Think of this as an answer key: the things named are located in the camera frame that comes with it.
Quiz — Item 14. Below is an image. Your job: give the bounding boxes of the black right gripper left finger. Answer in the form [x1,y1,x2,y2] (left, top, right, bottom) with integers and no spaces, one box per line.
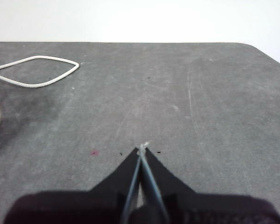
[4,147,141,224]

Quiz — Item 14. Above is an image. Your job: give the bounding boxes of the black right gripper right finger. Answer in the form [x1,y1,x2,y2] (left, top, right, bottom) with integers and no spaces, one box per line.
[141,147,280,224]

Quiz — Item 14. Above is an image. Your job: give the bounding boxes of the white toaster power cord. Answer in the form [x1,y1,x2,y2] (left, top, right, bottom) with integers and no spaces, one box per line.
[0,55,80,88]

